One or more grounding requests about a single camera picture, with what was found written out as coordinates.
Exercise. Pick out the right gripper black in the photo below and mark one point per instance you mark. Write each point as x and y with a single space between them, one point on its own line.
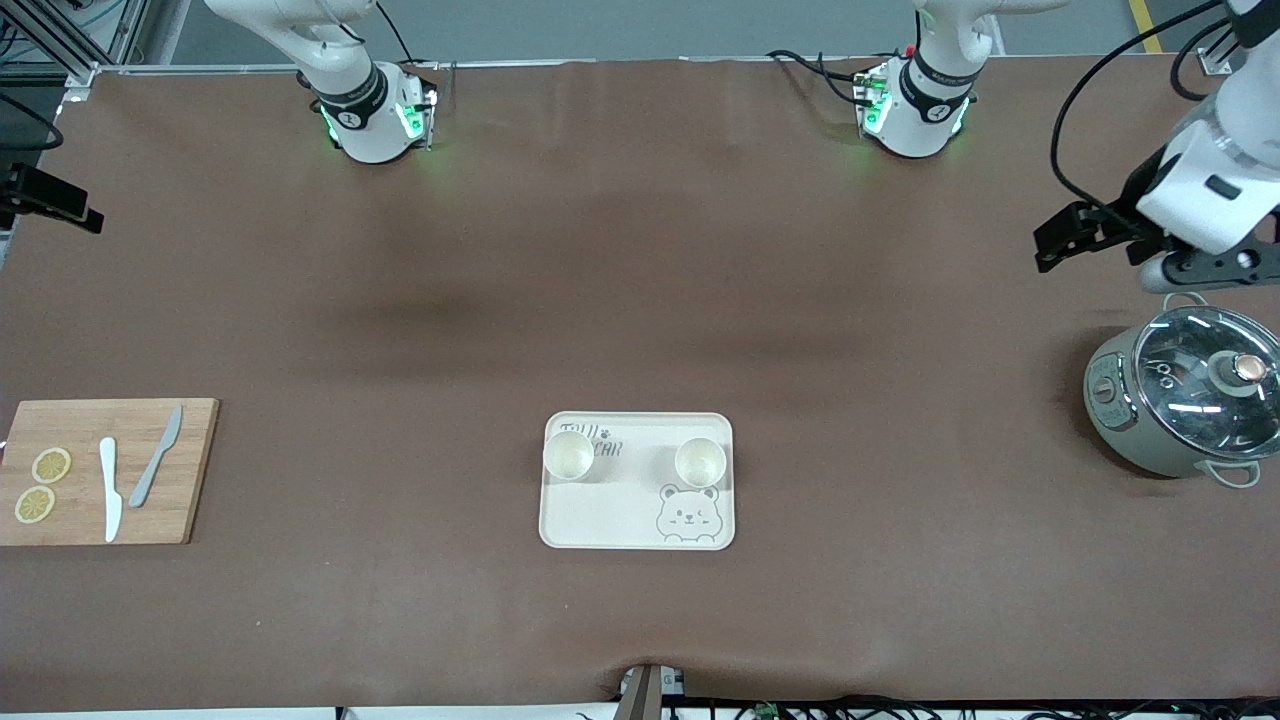
30 190

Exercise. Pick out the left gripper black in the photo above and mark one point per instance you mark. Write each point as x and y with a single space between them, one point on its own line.
1140 193

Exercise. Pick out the white cup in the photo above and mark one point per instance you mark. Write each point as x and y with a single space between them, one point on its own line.
700 463
568 458

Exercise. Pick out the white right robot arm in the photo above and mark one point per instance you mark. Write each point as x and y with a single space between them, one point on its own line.
370 130

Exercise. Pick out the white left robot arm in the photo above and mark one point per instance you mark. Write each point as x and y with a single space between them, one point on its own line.
920 130

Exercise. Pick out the grey electric cooking pot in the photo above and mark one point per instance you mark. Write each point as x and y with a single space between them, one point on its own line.
1110 420

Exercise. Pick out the glass pot lid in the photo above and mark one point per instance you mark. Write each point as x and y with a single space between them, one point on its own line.
1200 400

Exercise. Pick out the wooden cutting board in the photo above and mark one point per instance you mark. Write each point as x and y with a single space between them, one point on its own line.
70 425

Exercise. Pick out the lemon slice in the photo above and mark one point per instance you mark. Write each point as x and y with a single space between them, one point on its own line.
35 505
51 466

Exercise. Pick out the grey plastic knife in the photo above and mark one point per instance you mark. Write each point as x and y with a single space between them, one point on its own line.
150 475

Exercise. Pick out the white plastic knife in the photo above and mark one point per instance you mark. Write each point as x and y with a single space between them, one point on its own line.
110 500

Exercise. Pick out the brown table mat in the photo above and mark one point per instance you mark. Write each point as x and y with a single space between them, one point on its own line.
640 250

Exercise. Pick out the beige bear print tray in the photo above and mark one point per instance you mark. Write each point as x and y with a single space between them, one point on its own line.
620 510

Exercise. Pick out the aluminium frame profile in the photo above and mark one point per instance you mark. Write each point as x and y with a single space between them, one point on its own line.
60 50
1215 60

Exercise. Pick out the table edge clamp mount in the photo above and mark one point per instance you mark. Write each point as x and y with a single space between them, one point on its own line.
642 695

